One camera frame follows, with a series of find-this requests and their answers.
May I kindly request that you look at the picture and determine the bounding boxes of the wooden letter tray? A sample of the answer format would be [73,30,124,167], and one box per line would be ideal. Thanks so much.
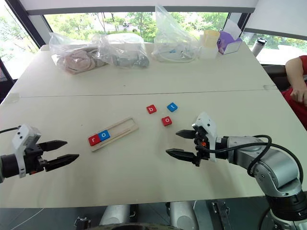
[90,116,140,153]

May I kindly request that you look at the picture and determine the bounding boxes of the dark window frame post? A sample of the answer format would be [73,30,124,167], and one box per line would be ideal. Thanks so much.
[227,11,251,42]
[4,0,47,50]

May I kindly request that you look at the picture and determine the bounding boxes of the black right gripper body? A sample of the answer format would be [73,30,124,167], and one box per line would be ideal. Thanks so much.
[191,124,210,168]

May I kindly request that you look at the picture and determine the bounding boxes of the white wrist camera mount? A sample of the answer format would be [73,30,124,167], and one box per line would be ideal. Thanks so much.
[191,111,218,163]
[12,124,42,178]

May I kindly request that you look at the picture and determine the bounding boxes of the narrow white roller blind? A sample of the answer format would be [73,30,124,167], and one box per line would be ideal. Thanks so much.
[241,0,307,39]

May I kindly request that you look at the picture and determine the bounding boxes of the metal tumbler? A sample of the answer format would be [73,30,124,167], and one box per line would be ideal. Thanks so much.
[251,37,267,58]

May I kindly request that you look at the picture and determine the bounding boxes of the tall clear bag with cables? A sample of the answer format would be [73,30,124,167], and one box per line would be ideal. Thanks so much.
[151,4,201,63]

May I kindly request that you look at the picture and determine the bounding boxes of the person in red shirt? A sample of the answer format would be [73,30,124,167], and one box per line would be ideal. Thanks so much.
[281,86,307,132]

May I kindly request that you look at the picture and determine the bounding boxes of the black mesh chair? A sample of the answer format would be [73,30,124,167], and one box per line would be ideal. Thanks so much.
[0,58,12,102]

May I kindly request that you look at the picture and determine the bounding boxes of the person's bare hand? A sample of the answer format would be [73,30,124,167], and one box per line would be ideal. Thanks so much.
[290,86,307,106]

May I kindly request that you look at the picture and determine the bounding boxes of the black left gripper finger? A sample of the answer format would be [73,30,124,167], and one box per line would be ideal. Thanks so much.
[44,154,80,173]
[39,140,68,152]

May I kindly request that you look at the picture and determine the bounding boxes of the black metal bracket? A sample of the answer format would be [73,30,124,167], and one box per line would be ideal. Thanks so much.
[210,200,234,230]
[73,216,92,230]

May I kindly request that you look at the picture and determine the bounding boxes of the red letter tile r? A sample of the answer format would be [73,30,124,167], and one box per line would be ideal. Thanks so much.
[88,133,101,147]

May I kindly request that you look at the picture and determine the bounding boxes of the plastic bag with grey items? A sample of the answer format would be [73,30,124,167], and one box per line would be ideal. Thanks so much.
[92,33,150,70]

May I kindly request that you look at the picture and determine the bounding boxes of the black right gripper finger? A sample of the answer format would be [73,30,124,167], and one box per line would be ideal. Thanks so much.
[165,148,198,165]
[176,129,197,140]

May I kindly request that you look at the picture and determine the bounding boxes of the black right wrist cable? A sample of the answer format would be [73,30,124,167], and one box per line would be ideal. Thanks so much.
[198,135,304,185]

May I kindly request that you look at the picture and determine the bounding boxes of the black right upper arm cable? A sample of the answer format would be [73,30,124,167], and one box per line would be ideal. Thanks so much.
[260,207,273,230]

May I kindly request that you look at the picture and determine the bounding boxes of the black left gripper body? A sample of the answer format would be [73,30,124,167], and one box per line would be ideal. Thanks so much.
[24,143,48,175]

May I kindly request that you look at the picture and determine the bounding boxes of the plastic bag with pink cloth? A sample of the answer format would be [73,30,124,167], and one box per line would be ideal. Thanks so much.
[48,32,108,76]

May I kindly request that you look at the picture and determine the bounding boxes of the purple tissue box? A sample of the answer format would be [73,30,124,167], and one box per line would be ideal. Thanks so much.
[217,30,243,55]

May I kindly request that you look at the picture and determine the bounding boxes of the blue letter tile o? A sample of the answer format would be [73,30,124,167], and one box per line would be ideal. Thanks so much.
[97,130,112,142]

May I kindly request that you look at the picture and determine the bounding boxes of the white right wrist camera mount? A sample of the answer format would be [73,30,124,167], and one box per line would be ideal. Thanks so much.
[191,111,218,163]

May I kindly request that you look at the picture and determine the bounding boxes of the translucent container with yellow lid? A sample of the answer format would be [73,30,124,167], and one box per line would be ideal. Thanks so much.
[199,29,221,60]

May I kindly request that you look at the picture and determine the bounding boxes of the silver rounded robot leg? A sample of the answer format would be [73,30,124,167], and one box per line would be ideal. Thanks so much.
[99,203,132,226]
[167,201,200,230]

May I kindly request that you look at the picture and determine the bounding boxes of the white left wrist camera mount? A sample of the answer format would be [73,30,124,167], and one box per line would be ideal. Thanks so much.
[12,124,42,178]

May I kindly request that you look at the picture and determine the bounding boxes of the white tissue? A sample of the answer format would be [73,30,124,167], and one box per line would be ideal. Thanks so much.
[223,18,242,39]

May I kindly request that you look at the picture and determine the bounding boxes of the wide white roller blind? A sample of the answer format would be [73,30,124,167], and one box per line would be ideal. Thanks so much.
[24,0,257,15]

